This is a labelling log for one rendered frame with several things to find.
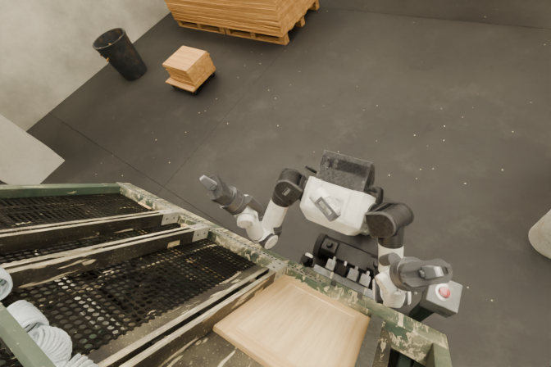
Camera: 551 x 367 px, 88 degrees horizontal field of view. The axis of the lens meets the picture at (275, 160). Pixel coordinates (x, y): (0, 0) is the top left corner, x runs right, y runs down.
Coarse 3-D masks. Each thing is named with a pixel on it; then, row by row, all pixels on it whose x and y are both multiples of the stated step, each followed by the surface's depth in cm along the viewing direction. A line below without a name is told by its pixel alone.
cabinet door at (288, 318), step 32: (288, 288) 132; (224, 320) 98; (256, 320) 103; (288, 320) 108; (320, 320) 114; (352, 320) 120; (256, 352) 88; (288, 352) 92; (320, 352) 96; (352, 352) 99
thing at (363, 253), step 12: (324, 240) 218; (336, 240) 218; (348, 240) 218; (360, 240) 216; (372, 240) 213; (324, 252) 215; (336, 252) 213; (348, 252) 211; (360, 252) 209; (372, 252) 209; (348, 264) 207; (360, 264) 204; (372, 264) 200; (372, 276) 199
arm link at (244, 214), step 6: (246, 198) 108; (252, 198) 107; (246, 204) 107; (252, 204) 108; (258, 204) 110; (240, 210) 106; (246, 210) 109; (252, 210) 112; (258, 210) 111; (240, 216) 108; (246, 216) 108; (252, 216) 110; (240, 222) 108; (246, 222) 108; (252, 222) 109
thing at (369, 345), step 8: (376, 320) 120; (368, 328) 113; (376, 328) 114; (368, 336) 108; (376, 336) 109; (368, 344) 103; (376, 344) 104; (360, 352) 97; (368, 352) 98; (360, 360) 93; (368, 360) 94
